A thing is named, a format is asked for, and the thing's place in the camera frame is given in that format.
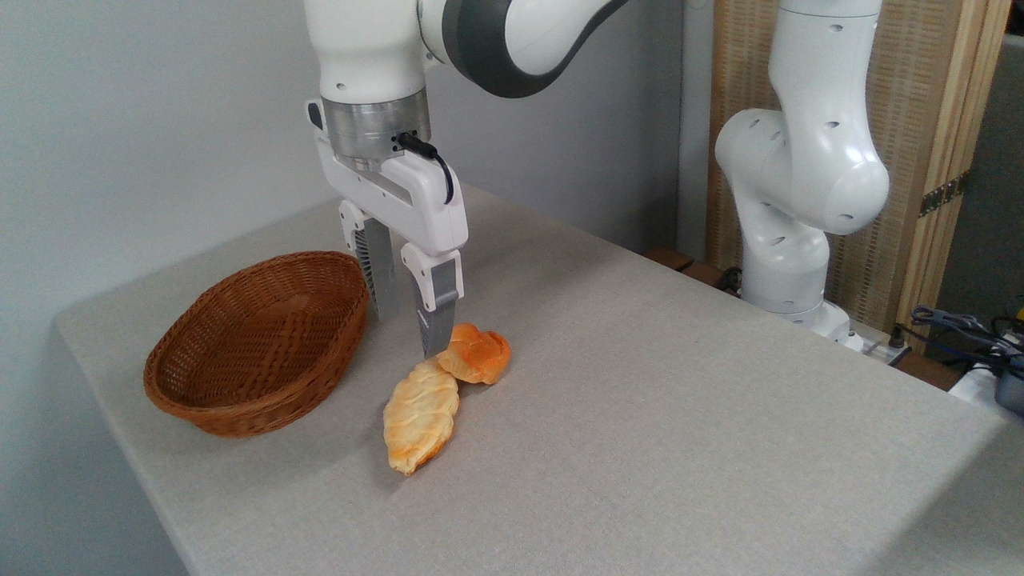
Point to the grey blue device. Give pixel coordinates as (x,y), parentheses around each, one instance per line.
(1012,394)

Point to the long pale croissant bread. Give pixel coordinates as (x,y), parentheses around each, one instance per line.
(420,420)

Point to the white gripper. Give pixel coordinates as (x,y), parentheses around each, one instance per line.
(416,204)

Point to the round orange bread roll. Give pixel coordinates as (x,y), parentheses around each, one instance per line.
(480,356)

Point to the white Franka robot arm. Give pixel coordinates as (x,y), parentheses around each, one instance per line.
(800,160)

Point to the brown wicker basket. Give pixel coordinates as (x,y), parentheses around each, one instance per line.
(256,352)

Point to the dark metal screen hinge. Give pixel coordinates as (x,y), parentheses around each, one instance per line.
(944,194)

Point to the wooden woven folding screen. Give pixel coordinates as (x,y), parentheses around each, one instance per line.
(912,96)

